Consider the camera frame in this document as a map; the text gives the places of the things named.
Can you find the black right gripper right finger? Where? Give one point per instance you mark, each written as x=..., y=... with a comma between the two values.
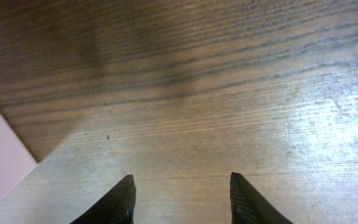
x=249, y=206

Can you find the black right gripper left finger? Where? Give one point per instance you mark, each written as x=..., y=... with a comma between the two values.
x=115, y=207

